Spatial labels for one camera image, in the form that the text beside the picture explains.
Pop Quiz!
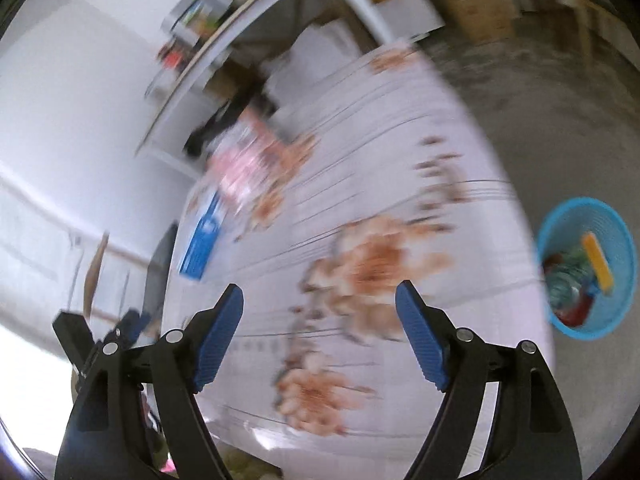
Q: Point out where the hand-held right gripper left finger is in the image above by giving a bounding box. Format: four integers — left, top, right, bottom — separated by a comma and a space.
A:
54, 284, 245, 480

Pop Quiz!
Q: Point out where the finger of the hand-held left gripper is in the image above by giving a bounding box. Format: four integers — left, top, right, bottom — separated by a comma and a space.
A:
112, 309, 153, 348
52, 311, 101, 376

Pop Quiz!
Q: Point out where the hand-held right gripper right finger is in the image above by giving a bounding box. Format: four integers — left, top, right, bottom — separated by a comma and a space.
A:
395, 280, 583, 480

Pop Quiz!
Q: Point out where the blue toothpaste box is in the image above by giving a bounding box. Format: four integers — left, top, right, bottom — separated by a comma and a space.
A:
179, 191, 226, 281

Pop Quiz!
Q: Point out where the red snack packet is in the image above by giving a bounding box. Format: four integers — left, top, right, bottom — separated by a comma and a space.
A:
542, 255, 596, 328

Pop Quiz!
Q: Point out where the clear snack bag red print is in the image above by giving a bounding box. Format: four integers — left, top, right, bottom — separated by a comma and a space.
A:
207, 110, 301, 211

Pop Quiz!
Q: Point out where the blue plastic basket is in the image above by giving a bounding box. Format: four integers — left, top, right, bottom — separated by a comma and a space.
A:
536, 197, 632, 342

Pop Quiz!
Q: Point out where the orange white medicine box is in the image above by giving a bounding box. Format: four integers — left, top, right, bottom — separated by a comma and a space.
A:
581, 232, 614, 292

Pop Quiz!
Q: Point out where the wooden chair dark seat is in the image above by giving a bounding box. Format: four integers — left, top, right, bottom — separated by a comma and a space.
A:
82, 222, 180, 321

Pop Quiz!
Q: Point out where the black bag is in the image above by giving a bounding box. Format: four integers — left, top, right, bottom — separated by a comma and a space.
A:
185, 87, 276, 156

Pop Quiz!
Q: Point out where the red jar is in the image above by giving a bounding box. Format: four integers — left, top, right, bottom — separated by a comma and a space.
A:
159, 42, 183, 72

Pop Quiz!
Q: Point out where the white plastic bag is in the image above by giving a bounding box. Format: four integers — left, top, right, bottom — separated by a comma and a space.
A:
270, 25, 351, 106

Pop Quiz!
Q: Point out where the stainless steel pot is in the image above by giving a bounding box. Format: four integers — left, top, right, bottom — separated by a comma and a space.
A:
162, 0, 236, 41

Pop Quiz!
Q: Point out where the brown cardboard box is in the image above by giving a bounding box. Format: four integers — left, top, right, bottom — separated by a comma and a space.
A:
442, 0, 518, 43

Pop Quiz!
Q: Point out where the white side table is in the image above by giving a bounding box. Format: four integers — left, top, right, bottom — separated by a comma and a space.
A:
134, 0, 447, 181

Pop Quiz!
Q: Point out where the light wooden chair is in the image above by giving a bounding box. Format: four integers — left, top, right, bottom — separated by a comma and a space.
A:
550, 0, 621, 56

